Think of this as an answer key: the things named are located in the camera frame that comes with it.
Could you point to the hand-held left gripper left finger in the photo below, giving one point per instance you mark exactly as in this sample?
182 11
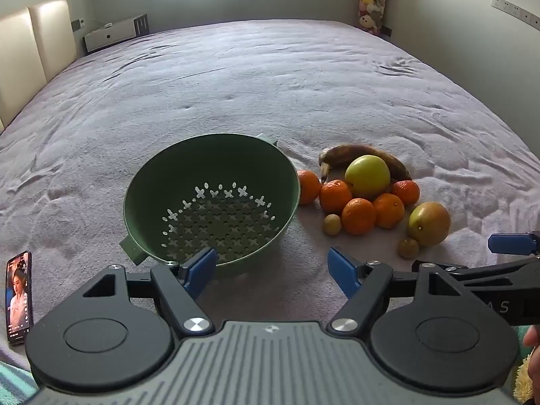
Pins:
198 269

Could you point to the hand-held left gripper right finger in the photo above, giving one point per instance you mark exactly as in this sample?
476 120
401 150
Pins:
344 271

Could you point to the yellow plush toy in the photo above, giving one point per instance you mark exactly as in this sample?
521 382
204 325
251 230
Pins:
525 384

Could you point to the brown overripe banana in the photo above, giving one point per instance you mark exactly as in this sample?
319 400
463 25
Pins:
358 151

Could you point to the black slatted rack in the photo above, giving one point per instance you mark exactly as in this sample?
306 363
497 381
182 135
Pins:
142 24

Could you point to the person's right hand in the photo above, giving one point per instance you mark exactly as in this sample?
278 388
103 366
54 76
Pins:
532 350

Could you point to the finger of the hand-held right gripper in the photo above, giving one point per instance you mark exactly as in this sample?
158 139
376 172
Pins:
512 243
447 271

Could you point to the black smartphone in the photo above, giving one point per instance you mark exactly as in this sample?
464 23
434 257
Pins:
19 297

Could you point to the green apple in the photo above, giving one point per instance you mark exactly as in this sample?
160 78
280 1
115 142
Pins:
367 177

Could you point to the grey bed blanket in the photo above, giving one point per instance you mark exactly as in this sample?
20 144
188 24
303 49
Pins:
261 93

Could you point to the orange tangerine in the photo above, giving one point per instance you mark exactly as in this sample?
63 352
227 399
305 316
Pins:
408 192
390 211
309 186
358 217
335 196

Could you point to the teal cloth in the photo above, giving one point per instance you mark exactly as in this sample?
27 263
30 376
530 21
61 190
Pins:
14 382

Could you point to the white wall socket strip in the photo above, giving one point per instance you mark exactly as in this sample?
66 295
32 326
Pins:
517 12

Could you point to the wall switch panel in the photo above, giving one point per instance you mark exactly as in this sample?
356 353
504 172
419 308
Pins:
78 24

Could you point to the hanging plush toy bundle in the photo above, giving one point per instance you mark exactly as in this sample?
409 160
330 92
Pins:
373 0

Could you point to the green plastic colander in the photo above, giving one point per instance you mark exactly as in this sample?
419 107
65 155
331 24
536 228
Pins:
211 202

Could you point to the white nightstand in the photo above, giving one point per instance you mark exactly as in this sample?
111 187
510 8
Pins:
110 36

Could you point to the small tan longan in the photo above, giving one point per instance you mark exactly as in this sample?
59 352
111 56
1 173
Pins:
332 224
408 248

